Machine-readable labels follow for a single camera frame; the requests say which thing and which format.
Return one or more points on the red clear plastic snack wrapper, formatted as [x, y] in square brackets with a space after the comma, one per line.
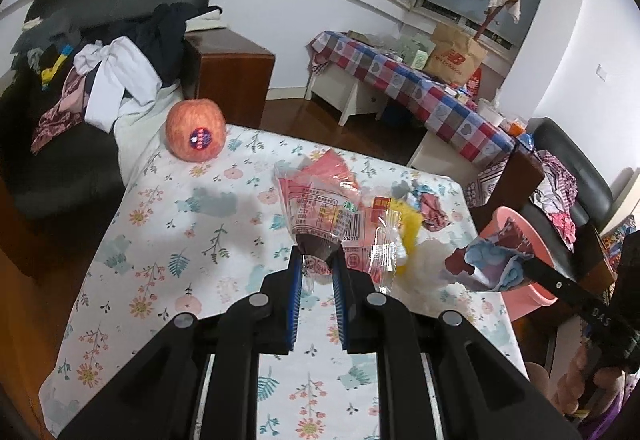
[312, 205]

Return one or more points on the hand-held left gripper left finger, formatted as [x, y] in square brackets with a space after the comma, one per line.
[296, 300]

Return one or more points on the person's purple clothing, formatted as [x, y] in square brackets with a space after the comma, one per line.
[615, 425]

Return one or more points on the white wall outlet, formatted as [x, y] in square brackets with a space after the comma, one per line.
[602, 72]

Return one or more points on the black leather armchair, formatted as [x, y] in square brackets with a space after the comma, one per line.
[575, 155]

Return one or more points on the blue plastic bag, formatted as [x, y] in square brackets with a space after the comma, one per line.
[527, 140]

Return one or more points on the plaid garment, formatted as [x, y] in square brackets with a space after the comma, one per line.
[557, 177]

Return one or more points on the yellow foam fruit net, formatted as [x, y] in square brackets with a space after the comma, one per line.
[412, 225]

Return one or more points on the white low table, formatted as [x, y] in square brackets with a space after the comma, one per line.
[345, 92]

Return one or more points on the brown wooden cabinet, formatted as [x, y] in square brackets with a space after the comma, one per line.
[597, 260]

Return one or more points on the small crumpled colourful wrapper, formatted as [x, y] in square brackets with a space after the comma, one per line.
[432, 210]

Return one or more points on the red bag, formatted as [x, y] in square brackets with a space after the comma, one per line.
[474, 81]

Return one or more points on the red white patterned cloth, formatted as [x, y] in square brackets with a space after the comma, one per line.
[482, 182]

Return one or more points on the large colourful wrapper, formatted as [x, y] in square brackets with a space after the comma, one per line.
[487, 260]

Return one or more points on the brown paper bag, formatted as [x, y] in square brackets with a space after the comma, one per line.
[457, 57]

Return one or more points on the dark navy garment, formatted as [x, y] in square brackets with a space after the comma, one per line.
[160, 35]

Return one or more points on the green tissue box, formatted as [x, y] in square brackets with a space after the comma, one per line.
[415, 52]

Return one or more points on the person's right hand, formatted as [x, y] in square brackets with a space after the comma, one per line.
[570, 390]

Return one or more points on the pink patterned garment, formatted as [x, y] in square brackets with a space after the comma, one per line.
[562, 227]

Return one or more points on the black leather sofa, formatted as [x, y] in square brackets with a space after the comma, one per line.
[65, 180]

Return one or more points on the wooden coat rack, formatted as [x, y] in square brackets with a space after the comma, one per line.
[487, 20]

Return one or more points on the pink plastic bucket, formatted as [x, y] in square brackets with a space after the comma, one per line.
[540, 292]

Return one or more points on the wooden side table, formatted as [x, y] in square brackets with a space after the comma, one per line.
[230, 70]

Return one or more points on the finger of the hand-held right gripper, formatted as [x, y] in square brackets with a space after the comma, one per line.
[550, 280]

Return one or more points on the clear plastic wrapper red label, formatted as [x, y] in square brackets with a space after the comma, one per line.
[380, 240]

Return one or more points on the maroon patterned garment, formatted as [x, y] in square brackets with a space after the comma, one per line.
[57, 115]

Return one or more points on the checkered heart tablecloth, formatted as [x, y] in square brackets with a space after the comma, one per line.
[400, 85]

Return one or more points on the floral tablecloth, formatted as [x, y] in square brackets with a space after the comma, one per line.
[150, 245]

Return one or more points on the white garment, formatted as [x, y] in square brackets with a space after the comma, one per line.
[110, 80]

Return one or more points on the small colourful toys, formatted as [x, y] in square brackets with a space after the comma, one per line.
[460, 94]

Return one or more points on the white cloth on side table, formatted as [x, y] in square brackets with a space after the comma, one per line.
[207, 22]

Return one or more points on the dark grey garment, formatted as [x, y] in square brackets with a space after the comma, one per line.
[47, 32]

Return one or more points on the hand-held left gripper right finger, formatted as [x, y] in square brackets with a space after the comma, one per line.
[340, 305]

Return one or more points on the red apple with sticker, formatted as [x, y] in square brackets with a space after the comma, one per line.
[196, 130]

